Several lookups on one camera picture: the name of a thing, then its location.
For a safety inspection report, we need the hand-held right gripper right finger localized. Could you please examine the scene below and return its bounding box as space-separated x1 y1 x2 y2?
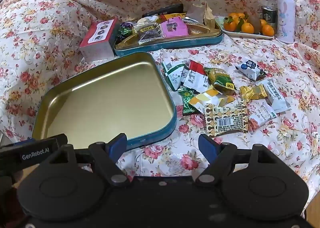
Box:
195 133 278 186

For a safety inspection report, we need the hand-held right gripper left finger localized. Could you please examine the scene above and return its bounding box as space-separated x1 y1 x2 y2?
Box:
40 133 130 187

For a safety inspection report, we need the brown patterned snack packet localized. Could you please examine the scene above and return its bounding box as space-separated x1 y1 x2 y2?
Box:
204 102 250 135

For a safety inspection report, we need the teal tin tray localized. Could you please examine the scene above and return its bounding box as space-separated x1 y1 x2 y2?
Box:
31 52 178 151

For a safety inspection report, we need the yellow and white snack packet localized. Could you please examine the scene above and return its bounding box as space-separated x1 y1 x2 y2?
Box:
189 88 235 115

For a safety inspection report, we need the white and orange snack packet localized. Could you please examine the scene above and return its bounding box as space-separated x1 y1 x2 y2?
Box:
247 103 277 134

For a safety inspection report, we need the gold foil candy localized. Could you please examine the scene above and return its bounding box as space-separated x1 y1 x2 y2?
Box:
239 84 268 103

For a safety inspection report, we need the green and white snack packet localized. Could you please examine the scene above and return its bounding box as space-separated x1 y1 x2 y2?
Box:
162 60 179 74
165 66 187 92

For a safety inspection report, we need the white packet with blue print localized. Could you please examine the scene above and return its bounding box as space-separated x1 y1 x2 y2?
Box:
257 78 292 114

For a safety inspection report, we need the dark blue and white packet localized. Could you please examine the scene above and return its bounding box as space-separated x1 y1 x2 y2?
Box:
235 60 267 81

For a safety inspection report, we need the shiny green foil packet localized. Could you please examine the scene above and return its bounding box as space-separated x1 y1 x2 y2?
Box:
178 86 202 116

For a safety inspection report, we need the olive green snack packet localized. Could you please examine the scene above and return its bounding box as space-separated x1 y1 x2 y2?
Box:
205 68 237 95

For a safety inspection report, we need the red and white snack packet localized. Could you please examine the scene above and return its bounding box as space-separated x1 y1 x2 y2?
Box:
180 65 192 84
184 60 210 92

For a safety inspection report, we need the red and white carton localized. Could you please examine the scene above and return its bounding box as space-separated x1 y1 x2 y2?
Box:
79 17 119 62

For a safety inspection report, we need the teal tin with compartments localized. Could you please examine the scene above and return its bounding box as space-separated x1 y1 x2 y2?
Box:
114 22 223 57

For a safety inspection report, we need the clear packet of dark fruit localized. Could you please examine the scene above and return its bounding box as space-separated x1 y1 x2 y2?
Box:
134 24 163 45

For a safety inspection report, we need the purple and green foil candy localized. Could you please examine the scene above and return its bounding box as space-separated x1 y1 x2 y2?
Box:
118 22 137 42

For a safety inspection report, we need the white fruit plate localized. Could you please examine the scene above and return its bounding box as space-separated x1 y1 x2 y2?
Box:
215 16 275 40

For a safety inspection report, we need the pink snack packet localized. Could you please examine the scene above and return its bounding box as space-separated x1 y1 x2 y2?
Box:
160 17 189 39

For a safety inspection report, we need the plate of oranges and kiwi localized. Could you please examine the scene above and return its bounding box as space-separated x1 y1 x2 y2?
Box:
223 12 275 37

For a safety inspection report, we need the clear packet of white candy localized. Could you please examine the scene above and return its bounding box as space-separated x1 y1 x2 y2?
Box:
136 16 159 27

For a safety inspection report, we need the brown paper bag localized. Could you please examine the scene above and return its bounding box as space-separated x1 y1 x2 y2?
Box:
203 2 216 29

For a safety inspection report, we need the clear brownish plastic packet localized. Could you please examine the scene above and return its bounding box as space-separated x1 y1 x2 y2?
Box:
185 3 206 24

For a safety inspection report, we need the brown kiwi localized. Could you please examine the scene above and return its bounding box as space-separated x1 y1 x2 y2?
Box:
247 14 262 34

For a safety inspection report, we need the red and yellow snack packet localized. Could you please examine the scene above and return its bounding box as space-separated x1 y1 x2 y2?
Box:
159 13 187 22

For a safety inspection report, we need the black rectangular case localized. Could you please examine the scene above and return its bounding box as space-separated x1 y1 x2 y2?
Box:
142 3 184 18

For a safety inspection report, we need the dark coffee can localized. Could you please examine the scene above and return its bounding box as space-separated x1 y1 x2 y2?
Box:
262 6 278 36

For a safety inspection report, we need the floral cloth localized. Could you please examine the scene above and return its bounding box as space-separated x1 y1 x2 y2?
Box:
0 0 320 193

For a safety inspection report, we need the purple rabbit print bottle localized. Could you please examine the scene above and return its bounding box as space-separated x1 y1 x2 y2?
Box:
276 0 297 44

